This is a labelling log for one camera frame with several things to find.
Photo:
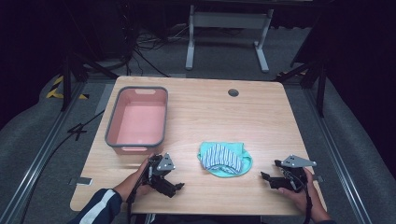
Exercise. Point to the grey metal table bracket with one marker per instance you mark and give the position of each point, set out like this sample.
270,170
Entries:
318,178
81,181

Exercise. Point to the pink basket with grey rim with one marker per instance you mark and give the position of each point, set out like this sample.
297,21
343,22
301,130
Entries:
140,119

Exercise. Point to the person's left hand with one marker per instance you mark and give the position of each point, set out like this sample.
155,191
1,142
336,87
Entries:
130,186

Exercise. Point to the yellow and black floor tape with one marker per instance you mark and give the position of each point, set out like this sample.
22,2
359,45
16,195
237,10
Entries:
56,92

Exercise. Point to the aluminium floor rail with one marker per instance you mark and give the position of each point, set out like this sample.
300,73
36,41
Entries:
40,163
339,168

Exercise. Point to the black tape cross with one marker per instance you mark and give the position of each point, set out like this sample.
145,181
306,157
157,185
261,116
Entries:
77,131

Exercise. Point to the white metal table frame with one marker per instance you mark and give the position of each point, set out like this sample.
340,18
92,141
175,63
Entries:
229,20

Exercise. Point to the teal and striped cloth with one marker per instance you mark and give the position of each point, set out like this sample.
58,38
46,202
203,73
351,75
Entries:
222,160

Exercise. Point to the person's right hand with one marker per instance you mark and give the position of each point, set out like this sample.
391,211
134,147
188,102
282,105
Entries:
301,199

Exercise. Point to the black metal stand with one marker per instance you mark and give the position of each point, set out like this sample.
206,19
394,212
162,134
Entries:
320,90
66,84

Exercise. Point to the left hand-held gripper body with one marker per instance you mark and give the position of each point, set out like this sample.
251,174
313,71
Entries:
164,162

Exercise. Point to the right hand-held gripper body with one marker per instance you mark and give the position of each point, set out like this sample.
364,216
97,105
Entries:
297,161

